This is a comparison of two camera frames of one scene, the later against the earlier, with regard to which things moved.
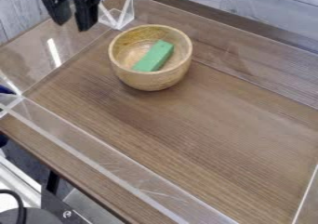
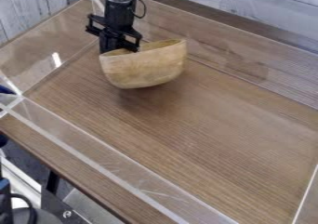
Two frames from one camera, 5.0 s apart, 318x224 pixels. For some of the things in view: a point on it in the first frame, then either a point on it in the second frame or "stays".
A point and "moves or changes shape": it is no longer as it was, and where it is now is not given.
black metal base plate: [54, 204] stays
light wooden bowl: [129, 46] moves or changes shape
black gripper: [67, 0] → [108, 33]
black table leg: [53, 182] stays
